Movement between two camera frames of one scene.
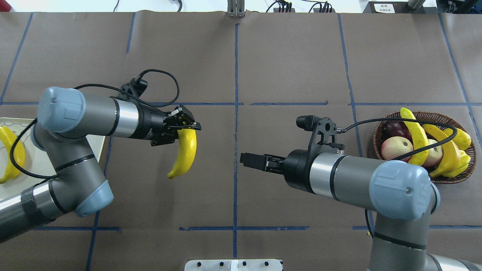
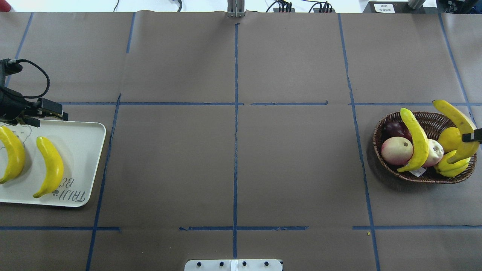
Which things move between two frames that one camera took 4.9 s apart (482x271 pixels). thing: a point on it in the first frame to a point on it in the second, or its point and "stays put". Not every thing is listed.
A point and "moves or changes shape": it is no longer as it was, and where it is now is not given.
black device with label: (396, 7) stays put
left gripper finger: (180, 110) to (46, 107)
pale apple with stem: (435, 155) stays put
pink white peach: (395, 146) stays put
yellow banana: (8, 136) stays put
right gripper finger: (255, 160) to (477, 136)
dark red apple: (395, 128) stays put
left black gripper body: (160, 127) to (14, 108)
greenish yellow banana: (419, 136) stays put
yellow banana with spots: (452, 155) to (468, 148)
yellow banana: (188, 141) moves or changes shape
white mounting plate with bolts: (233, 265) stays put
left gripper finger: (195, 125) to (32, 121)
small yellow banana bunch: (465, 160) stays put
